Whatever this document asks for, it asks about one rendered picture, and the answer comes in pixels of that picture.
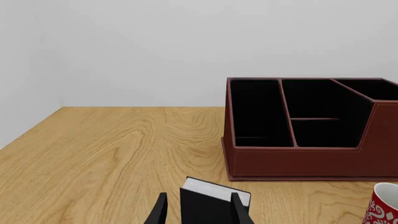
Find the red-brown desk caddy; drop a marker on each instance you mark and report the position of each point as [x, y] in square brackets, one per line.
[304, 161]

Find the red mug with white pattern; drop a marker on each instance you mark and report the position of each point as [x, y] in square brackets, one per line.
[384, 207]

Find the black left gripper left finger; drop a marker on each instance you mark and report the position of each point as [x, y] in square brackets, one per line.
[159, 213]

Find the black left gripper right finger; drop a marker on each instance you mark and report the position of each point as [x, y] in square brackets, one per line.
[239, 213]

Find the black book with white pages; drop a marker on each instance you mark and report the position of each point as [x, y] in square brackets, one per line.
[202, 205]

